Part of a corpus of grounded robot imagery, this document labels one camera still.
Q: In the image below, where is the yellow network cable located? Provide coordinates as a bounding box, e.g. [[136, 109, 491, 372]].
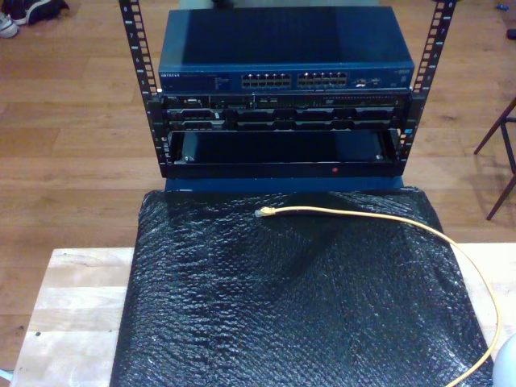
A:
[[253, 204, 504, 386]]

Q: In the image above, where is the white sneaker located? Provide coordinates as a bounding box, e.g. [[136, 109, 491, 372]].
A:
[[0, 11, 20, 40]]

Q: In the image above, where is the blue network switch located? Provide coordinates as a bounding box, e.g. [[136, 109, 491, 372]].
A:
[[157, 6, 416, 93]]

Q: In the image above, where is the black bubble wrap mat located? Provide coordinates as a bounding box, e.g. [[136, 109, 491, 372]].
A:
[[109, 188, 503, 387]]

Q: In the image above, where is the blue base box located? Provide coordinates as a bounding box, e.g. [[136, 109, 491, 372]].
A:
[[164, 176, 406, 194]]

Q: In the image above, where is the black rack shelf tray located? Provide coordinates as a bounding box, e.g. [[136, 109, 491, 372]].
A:
[[163, 128, 405, 180]]

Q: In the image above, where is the dark shoe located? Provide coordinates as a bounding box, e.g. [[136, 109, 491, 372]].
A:
[[10, 0, 70, 26]]

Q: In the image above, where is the black rack server unit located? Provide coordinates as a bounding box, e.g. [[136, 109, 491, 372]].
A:
[[160, 92, 409, 132]]

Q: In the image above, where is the black metal equipment rack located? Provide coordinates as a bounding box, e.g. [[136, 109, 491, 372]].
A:
[[118, 0, 459, 179]]

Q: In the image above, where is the wooden leg chair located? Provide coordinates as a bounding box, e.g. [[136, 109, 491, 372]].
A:
[[473, 95, 516, 222]]

